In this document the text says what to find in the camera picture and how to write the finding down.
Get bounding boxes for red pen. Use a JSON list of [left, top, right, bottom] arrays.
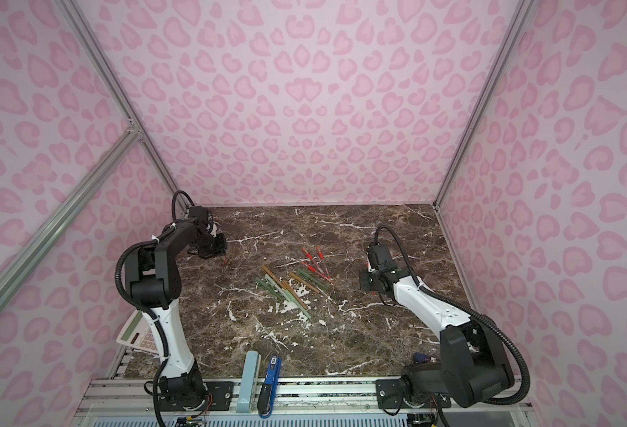
[[302, 247, 322, 272], [301, 262, 333, 283], [316, 246, 330, 278]]

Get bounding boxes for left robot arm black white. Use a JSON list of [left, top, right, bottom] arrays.
[[114, 206, 227, 407]]

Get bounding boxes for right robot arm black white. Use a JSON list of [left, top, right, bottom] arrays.
[[360, 268, 532, 407]]

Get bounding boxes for brown pen left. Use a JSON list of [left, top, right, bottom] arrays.
[[261, 265, 295, 293]]

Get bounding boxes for dark green pen left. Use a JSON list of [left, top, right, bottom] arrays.
[[255, 278, 285, 302]]

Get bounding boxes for dark green pen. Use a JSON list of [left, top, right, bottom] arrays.
[[297, 269, 329, 293], [255, 278, 285, 302]]

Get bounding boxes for brown pen right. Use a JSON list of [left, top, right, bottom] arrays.
[[288, 272, 321, 294]]

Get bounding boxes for dark green pen right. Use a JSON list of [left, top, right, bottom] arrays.
[[297, 269, 329, 293]]

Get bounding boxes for light green pen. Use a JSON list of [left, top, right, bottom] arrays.
[[265, 274, 292, 302]]

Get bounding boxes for light blue eraser block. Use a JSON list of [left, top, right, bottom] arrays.
[[236, 350, 261, 414]]

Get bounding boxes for blue black utility tool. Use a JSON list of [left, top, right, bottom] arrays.
[[256, 356, 281, 419]]

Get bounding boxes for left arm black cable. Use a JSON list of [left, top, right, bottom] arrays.
[[171, 189, 197, 222]]

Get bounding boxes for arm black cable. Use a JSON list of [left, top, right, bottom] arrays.
[[171, 189, 197, 222], [374, 224, 532, 407]]

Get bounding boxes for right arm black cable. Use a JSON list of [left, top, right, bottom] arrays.
[[374, 224, 532, 407]]

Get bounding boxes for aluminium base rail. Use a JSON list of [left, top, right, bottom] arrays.
[[71, 376, 540, 426]]

